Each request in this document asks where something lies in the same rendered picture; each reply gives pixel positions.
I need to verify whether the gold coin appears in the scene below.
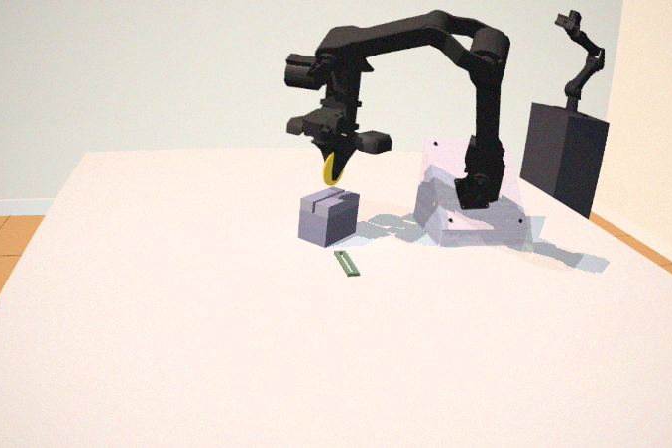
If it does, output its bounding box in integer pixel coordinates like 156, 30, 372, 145
323, 152, 345, 186

